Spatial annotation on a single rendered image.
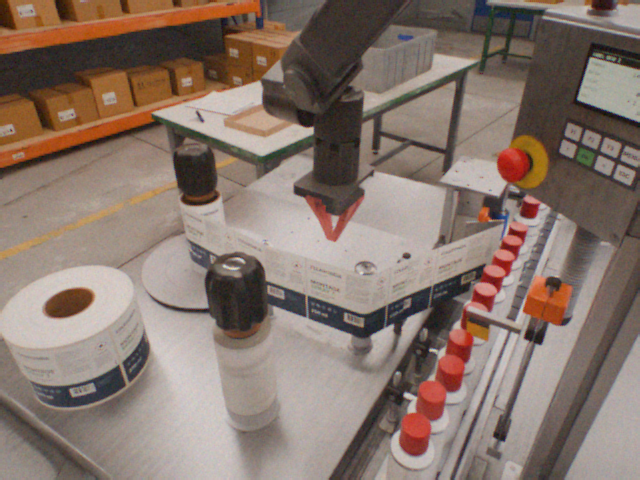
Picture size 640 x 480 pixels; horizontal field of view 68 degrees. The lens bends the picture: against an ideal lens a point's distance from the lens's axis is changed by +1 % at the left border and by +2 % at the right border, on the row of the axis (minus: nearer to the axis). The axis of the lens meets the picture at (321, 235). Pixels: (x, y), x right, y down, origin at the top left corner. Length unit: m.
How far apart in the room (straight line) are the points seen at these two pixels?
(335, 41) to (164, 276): 0.77
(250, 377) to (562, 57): 0.55
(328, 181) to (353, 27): 0.20
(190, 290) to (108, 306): 0.25
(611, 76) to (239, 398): 0.61
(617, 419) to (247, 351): 0.65
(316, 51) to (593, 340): 0.41
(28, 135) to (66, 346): 3.48
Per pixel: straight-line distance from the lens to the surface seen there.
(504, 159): 0.56
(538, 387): 1.00
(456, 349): 0.67
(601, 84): 0.51
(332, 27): 0.44
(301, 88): 0.49
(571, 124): 0.53
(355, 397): 0.84
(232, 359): 0.69
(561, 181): 0.55
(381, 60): 2.53
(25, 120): 4.19
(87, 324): 0.84
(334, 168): 0.56
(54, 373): 0.86
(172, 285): 1.08
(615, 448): 0.98
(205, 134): 2.10
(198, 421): 0.84
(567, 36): 0.54
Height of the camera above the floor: 1.55
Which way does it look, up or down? 34 degrees down
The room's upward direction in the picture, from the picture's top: straight up
